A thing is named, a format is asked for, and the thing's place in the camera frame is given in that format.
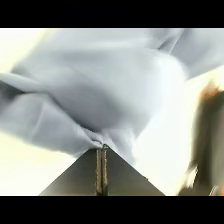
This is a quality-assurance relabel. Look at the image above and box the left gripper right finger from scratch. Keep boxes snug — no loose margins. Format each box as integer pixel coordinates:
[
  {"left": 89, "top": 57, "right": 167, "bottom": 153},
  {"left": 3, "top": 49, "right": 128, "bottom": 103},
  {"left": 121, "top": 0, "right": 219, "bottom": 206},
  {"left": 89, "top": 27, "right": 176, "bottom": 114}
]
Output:
[{"left": 101, "top": 144, "right": 166, "bottom": 197}]

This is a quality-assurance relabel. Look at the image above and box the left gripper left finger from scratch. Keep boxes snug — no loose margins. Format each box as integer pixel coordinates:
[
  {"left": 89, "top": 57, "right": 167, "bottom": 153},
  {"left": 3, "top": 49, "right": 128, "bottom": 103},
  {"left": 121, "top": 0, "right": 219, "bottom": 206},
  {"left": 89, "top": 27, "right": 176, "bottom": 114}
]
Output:
[{"left": 39, "top": 148, "right": 103, "bottom": 197}]

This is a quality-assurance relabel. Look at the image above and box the light grey shirt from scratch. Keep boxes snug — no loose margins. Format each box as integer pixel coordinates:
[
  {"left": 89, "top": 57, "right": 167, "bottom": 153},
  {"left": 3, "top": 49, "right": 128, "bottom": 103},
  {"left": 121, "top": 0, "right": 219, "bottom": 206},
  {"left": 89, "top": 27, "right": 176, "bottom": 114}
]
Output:
[{"left": 0, "top": 28, "right": 224, "bottom": 166}]

